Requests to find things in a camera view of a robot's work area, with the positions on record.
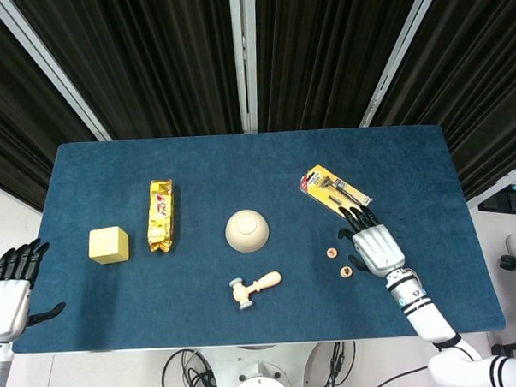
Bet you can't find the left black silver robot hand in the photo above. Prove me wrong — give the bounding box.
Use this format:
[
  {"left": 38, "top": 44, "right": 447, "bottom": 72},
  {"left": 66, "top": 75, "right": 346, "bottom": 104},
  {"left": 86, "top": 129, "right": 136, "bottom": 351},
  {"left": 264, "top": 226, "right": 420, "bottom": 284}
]
[{"left": 0, "top": 236, "right": 68, "bottom": 342}]

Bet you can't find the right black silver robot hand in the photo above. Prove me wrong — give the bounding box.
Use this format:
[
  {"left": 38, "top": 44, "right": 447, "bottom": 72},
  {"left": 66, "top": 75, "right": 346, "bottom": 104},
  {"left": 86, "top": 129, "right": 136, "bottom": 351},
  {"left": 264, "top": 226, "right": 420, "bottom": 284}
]
[{"left": 336, "top": 201, "right": 407, "bottom": 282}]

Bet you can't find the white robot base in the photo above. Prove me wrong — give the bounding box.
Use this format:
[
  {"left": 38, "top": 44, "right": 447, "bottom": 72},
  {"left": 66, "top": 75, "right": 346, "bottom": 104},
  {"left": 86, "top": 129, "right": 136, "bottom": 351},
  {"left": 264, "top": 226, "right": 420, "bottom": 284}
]
[{"left": 202, "top": 342, "right": 331, "bottom": 387}]

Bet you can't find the razor in yellow blister pack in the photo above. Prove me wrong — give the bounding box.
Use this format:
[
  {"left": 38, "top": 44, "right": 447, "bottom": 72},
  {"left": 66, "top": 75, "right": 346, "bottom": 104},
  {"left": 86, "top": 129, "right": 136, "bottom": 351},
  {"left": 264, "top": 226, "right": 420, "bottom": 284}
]
[{"left": 298, "top": 162, "right": 374, "bottom": 223}]

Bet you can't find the yellow cube block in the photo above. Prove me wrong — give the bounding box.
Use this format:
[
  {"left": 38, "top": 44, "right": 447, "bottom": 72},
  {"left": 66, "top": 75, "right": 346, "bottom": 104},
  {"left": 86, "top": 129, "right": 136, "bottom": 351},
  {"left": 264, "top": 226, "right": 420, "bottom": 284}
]
[{"left": 87, "top": 225, "right": 131, "bottom": 265}]

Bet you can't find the black office chair base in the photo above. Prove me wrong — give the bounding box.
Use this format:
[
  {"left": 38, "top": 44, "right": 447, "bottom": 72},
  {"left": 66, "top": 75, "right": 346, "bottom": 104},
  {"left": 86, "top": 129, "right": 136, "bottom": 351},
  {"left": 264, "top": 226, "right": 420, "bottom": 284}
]
[{"left": 486, "top": 253, "right": 516, "bottom": 358}]

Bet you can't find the beige upturned bowl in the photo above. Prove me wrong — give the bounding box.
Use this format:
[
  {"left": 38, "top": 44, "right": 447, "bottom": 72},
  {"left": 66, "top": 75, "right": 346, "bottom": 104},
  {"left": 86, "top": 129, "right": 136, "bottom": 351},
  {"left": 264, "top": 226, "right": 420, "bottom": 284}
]
[{"left": 223, "top": 207, "right": 271, "bottom": 255}]

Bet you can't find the black device with teal light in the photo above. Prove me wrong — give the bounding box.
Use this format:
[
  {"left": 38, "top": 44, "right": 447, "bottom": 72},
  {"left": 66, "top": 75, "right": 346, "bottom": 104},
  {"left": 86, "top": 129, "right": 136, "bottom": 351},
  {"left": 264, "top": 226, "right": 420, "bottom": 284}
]
[{"left": 477, "top": 182, "right": 516, "bottom": 217}]

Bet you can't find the wooden toy hammer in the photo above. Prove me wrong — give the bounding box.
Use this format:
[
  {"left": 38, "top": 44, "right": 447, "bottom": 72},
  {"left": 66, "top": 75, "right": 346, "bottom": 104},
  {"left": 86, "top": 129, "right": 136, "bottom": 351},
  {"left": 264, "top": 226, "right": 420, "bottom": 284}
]
[{"left": 228, "top": 270, "right": 284, "bottom": 312}]

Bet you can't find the yellow foil snack packet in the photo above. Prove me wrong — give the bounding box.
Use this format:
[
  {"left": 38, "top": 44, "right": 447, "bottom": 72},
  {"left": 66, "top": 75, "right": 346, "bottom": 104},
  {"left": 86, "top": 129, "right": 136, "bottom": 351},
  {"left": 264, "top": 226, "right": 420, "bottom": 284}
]
[{"left": 145, "top": 178, "right": 176, "bottom": 253}]

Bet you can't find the black pleated curtain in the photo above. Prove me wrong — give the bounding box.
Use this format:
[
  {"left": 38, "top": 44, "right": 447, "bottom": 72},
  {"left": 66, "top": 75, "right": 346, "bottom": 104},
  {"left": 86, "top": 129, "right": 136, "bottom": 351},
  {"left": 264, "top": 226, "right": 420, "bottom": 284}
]
[
  {"left": 0, "top": 0, "right": 101, "bottom": 214},
  {"left": 252, "top": 0, "right": 430, "bottom": 134},
  {"left": 365, "top": 0, "right": 516, "bottom": 205},
  {"left": 11, "top": 0, "right": 244, "bottom": 146}
]

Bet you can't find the blue felt table mat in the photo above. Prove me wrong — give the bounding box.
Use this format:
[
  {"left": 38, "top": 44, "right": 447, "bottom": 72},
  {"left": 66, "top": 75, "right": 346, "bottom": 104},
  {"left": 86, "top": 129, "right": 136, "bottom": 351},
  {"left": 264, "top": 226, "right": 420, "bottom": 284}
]
[{"left": 3, "top": 122, "right": 507, "bottom": 356}]

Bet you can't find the black cable with connector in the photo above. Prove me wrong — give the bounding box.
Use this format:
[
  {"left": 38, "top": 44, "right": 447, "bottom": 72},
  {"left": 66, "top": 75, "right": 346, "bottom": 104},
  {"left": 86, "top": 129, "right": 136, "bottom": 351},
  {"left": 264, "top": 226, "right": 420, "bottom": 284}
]
[{"left": 313, "top": 340, "right": 359, "bottom": 387}]

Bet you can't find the white metal frame beam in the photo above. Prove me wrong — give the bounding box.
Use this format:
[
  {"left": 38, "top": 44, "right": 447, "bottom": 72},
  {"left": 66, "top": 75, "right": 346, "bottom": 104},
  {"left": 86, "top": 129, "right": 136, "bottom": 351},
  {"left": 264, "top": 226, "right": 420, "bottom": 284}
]
[{"left": 464, "top": 158, "right": 516, "bottom": 209}]

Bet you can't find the white metal frame post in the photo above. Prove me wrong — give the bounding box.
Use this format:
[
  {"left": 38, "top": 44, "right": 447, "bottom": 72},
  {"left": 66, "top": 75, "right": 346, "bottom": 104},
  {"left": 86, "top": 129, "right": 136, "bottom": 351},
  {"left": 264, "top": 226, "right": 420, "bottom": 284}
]
[
  {"left": 228, "top": 0, "right": 260, "bottom": 134},
  {"left": 0, "top": 0, "right": 112, "bottom": 146},
  {"left": 354, "top": 0, "right": 451, "bottom": 128}
]

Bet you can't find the black cable bundle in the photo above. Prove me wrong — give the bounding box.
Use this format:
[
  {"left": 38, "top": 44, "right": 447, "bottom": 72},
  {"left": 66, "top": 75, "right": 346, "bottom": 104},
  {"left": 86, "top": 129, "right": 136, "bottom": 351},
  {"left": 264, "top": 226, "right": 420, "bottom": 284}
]
[{"left": 159, "top": 348, "right": 218, "bottom": 387}]

